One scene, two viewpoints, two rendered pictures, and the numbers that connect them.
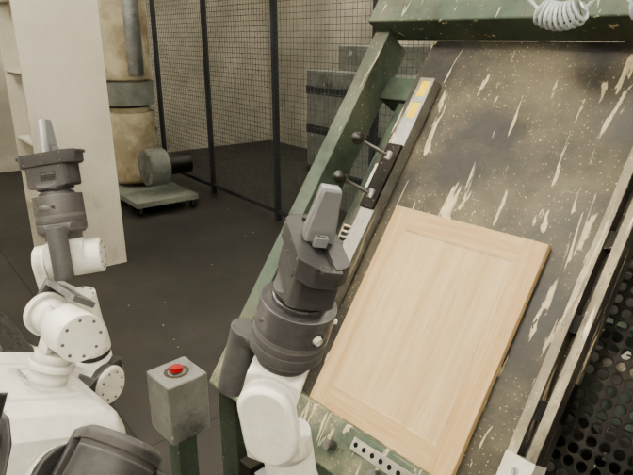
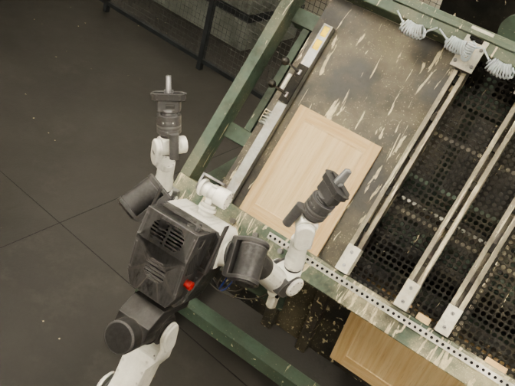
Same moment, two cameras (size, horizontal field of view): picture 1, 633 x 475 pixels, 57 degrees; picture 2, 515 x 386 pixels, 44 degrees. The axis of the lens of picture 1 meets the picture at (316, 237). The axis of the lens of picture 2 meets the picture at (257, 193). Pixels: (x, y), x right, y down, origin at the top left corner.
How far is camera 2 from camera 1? 1.53 m
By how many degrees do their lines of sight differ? 25
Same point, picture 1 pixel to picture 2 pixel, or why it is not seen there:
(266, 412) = (306, 234)
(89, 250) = (184, 143)
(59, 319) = (222, 194)
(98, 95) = not seen: outside the picture
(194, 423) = not seen: hidden behind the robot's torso
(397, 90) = (303, 19)
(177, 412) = not seen: hidden behind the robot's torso
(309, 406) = (241, 214)
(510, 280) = (359, 161)
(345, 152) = (266, 56)
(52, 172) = (172, 105)
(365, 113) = (281, 31)
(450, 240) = (331, 133)
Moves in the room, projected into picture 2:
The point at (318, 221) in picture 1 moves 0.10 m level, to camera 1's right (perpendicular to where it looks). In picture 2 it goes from (342, 180) to (369, 181)
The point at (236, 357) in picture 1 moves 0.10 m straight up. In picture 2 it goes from (296, 215) to (305, 191)
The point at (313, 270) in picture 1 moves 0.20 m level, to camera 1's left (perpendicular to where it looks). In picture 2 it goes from (341, 197) to (281, 193)
